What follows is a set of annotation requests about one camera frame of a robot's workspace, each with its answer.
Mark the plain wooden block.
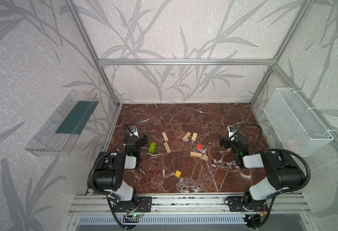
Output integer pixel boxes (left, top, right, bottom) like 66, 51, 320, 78
164, 142, 172, 154
190, 152, 203, 158
182, 132, 191, 141
162, 132, 169, 142

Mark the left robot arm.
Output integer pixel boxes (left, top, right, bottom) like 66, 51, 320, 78
87, 135, 148, 207

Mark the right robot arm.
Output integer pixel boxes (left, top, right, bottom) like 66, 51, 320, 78
220, 134, 311, 206

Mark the green wooden block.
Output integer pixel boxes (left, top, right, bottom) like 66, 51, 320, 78
149, 142, 156, 154

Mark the small wooden block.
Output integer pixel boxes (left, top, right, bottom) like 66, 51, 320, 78
201, 155, 208, 161

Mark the grooved wooden block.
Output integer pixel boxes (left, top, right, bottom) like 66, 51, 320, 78
191, 132, 198, 141

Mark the yellow window block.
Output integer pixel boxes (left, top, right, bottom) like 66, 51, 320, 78
175, 170, 182, 178

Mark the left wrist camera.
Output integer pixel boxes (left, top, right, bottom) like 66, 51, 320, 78
128, 126, 139, 137

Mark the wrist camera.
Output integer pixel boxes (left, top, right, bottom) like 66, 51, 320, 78
128, 126, 139, 137
227, 126, 237, 140

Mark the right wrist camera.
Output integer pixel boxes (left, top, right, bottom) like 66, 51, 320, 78
227, 126, 237, 140

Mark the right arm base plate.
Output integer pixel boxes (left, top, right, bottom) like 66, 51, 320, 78
223, 196, 269, 213

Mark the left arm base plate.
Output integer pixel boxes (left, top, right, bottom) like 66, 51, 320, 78
113, 196, 152, 213

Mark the white wire mesh basket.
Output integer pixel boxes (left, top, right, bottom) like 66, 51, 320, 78
263, 88, 334, 157

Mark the aluminium mounting rail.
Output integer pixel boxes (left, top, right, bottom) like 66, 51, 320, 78
68, 193, 311, 215

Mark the clear plastic wall bin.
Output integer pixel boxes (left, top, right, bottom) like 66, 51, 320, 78
25, 90, 99, 157

